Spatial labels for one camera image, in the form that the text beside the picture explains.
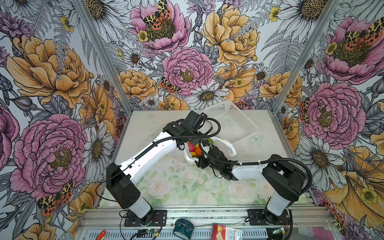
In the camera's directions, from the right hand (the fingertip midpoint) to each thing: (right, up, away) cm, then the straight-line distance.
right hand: (198, 159), depth 89 cm
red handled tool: (-45, -31, -18) cm, 58 cm away
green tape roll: (-6, -25, -24) cm, 35 cm away
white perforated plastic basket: (+27, +20, +23) cm, 41 cm away
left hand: (-3, +14, -10) cm, 17 cm away
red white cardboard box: (+10, -28, -21) cm, 36 cm away
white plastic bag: (-2, +4, -21) cm, 22 cm away
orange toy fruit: (+1, +4, +1) cm, 4 cm away
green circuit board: (-23, -29, -18) cm, 41 cm away
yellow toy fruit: (-3, +3, +1) cm, 4 cm away
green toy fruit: (+6, +12, -9) cm, 16 cm away
